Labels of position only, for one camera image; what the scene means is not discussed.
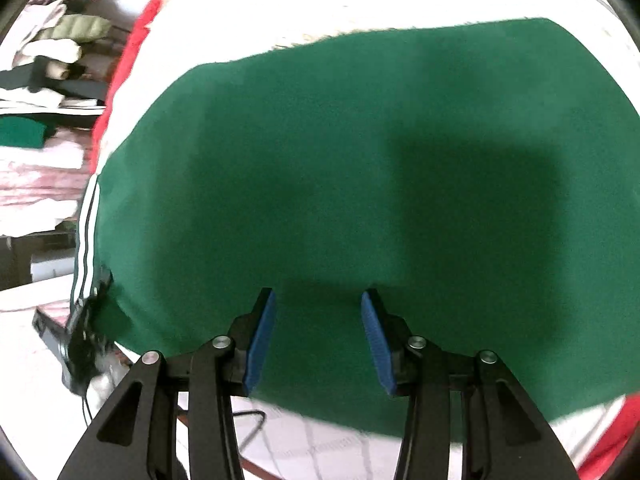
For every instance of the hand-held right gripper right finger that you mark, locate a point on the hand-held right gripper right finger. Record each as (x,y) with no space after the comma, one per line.
(376,345)

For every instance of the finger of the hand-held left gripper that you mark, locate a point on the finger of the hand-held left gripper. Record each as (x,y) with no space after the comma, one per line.
(97,290)

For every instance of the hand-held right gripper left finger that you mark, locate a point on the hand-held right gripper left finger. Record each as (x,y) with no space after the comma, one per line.
(261,340)

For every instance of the green and white varsity jacket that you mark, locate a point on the green and white varsity jacket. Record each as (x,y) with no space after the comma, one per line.
(350,200)

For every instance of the pale pink hanging cloth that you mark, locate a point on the pale pink hanging cloth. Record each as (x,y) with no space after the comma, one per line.
(40,185)

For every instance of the dark green hanging garment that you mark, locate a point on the dark green hanging garment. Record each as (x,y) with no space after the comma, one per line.
(22,132)

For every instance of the white puffer garment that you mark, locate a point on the white puffer garment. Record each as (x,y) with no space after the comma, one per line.
(50,51)

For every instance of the red floral blanket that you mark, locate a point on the red floral blanket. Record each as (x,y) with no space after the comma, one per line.
(135,45)

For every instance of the olive puffer garment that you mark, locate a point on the olive puffer garment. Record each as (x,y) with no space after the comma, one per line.
(75,27)

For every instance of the white diamond-pattern floral cloth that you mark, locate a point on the white diamond-pattern floral cloth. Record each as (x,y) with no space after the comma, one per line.
(310,15)

